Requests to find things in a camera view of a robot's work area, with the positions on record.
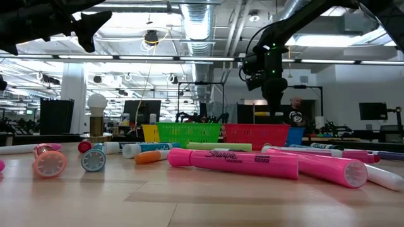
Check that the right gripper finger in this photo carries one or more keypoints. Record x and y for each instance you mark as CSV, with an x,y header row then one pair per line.
x,y
275,104

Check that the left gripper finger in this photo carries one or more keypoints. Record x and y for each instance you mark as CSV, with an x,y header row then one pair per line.
x,y
88,26
79,4

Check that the black cap thin marker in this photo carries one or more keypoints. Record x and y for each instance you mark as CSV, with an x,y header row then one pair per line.
x,y
227,150

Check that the blue-violet thin Expo marker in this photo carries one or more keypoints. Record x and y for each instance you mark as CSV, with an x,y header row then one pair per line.
x,y
391,155

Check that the pink cap thin marker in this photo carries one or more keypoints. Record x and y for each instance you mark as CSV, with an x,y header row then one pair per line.
x,y
1,166
19,149

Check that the orange cap thin marker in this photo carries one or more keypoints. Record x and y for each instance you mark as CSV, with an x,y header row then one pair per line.
x,y
146,157

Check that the orange highlighter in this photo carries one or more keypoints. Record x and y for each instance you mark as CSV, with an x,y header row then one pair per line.
x,y
50,163

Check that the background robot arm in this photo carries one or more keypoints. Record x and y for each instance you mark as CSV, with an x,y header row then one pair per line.
x,y
334,128
189,117

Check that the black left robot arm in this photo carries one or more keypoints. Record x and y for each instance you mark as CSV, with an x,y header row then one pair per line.
x,y
9,25

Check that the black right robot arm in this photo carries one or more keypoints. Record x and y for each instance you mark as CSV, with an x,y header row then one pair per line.
x,y
296,17

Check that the person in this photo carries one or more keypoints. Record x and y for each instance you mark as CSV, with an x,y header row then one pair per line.
x,y
295,116

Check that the red plastic basket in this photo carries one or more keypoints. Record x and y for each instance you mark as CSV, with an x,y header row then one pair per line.
x,y
255,135

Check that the blue plastic basket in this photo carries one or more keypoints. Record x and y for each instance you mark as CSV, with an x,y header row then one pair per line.
x,y
296,137

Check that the overhead light bar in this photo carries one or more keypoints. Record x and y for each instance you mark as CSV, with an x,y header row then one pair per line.
x,y
145,57

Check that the black Expo marker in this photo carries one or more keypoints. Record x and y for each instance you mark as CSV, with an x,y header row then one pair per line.
x,y
325,146

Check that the light green highlighter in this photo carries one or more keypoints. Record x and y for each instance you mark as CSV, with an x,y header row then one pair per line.
x,y
221,146

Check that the white square column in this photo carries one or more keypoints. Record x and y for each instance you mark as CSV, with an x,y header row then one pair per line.
x,y
73,94

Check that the pink Sharpie highlighter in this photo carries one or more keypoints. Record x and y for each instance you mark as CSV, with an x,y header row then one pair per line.
x,y
331,170
233,164

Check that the green plastic basket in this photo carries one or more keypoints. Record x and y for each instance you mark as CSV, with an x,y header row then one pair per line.
x,y
189,134

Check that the black partition panel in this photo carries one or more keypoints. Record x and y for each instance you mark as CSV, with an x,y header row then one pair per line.
x,y
57,116

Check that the magenta Expo marker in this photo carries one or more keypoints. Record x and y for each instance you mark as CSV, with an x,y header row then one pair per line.
x,y
356,156

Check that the white bottle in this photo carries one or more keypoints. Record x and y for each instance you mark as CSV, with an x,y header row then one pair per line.
x,y
153,118
125,119

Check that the white bulb brass lamp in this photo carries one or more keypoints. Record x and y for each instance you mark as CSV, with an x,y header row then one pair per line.
x,y
97,126

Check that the black computer monitor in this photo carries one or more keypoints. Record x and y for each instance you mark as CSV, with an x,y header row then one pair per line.
x,y
145,110

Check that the red Expo marker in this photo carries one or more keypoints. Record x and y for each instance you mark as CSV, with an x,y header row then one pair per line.
x,y
84,147

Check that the yellow plastic basket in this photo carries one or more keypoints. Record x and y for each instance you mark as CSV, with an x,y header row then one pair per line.
x,y
151,134

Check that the light blue Expo marker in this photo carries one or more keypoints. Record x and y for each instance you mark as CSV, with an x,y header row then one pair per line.
x,y
148,148

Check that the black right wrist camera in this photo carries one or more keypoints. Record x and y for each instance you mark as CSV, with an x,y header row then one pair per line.
x,y
252,74

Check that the black overhead camera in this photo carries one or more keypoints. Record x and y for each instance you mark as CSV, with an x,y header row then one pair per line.
x,y
151,37

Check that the black wall monitor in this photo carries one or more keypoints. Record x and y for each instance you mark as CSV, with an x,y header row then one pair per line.
x,y
372,111

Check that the silver ventilation duct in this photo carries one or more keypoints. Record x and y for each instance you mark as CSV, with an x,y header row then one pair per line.
x,y
197,25

